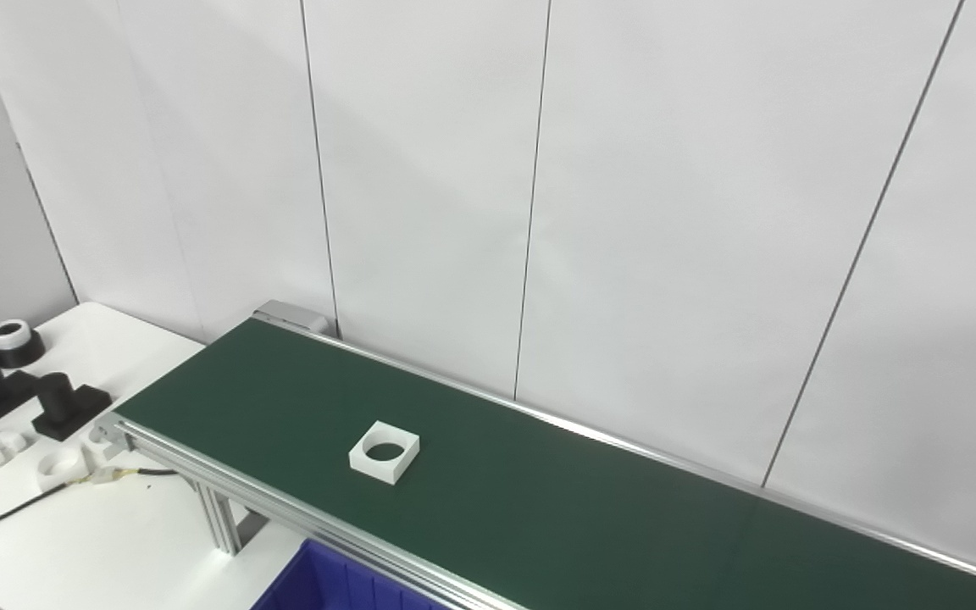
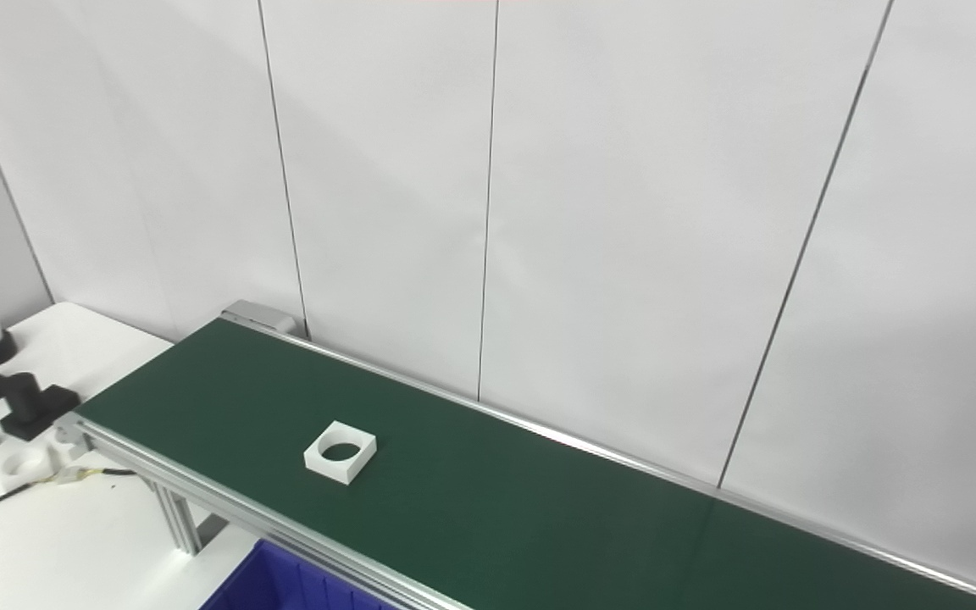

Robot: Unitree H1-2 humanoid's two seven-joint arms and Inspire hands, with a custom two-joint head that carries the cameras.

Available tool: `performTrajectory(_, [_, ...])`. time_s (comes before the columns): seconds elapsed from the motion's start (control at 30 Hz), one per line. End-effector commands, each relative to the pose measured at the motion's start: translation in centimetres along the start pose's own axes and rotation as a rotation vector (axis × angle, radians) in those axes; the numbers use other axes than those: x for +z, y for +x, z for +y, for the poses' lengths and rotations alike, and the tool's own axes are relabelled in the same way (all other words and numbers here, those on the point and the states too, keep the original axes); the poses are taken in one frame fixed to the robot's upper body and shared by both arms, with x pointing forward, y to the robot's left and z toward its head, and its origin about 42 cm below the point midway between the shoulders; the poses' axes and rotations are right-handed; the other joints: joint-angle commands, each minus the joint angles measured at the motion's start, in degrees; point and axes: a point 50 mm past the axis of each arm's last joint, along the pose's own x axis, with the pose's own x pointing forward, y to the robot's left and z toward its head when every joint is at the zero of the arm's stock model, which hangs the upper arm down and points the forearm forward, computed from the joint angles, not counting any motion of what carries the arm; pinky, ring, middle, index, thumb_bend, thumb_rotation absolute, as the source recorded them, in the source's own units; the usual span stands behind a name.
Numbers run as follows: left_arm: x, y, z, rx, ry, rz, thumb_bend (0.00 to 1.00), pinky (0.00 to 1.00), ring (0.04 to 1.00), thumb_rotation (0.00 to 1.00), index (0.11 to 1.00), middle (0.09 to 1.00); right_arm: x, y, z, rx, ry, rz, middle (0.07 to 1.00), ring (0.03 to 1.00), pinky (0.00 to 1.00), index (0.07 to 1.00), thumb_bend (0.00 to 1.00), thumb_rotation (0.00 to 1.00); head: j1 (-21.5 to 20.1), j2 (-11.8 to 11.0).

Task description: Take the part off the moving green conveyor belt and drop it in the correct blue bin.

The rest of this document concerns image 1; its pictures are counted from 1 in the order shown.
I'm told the small white part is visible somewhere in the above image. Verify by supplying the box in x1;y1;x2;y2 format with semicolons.
0;428;36;469

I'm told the blue plastic bin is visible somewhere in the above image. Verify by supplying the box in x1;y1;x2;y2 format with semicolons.
251;538;455;610

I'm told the white square part with hole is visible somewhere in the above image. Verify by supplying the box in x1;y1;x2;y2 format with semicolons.
349;420;421;485

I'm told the white ring part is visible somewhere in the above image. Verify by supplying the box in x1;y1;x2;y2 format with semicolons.
36;446;92;491

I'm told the white cable connector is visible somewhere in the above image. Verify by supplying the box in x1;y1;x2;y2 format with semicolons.
84;463;142;488

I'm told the green conveyor belt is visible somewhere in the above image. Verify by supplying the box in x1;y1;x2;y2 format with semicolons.
88;300;976;610
115;318;976;610

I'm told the black ring with white cap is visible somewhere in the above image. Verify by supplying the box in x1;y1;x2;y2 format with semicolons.
0;319;45;370

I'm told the black conveyor power cable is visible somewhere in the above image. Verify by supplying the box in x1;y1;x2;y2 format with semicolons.
0;468;180;536

